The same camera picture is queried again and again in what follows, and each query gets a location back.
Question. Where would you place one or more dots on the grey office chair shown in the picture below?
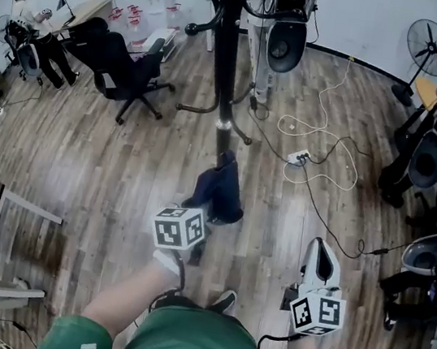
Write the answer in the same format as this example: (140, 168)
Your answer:
(25, 57)

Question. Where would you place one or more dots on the white power strip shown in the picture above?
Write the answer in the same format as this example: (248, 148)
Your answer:
(297, 157)

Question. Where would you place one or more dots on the white robot with black head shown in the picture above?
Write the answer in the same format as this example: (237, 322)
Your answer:
(284, 44)

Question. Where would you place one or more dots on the black office chair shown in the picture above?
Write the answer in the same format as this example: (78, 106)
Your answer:
(113, 62)

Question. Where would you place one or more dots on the person's left forearm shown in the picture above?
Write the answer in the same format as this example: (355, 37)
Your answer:
(129, 295)

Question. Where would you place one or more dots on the person's green shirt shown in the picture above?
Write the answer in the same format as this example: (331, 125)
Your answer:
(191, 346)

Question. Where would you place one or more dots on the black coat rack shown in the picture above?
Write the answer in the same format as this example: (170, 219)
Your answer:
(222, 47)

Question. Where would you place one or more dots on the person's black shoe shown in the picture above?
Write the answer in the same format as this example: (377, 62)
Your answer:
(224, 302)

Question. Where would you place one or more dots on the wooden desk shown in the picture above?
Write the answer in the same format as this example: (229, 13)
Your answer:
(88, 11)

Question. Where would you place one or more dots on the white boxes with red print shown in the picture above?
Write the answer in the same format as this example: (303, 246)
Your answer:
(154, 7)

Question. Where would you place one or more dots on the black standing fan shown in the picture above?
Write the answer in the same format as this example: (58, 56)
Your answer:
(430, 47)

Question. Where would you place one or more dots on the dark navy cap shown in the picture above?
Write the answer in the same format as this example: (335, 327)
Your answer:
(220, 186)

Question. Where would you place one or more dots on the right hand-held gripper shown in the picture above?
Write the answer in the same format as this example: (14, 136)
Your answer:
(316, 308)

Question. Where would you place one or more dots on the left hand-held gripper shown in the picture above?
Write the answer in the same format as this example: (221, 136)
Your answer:
(177, 229)

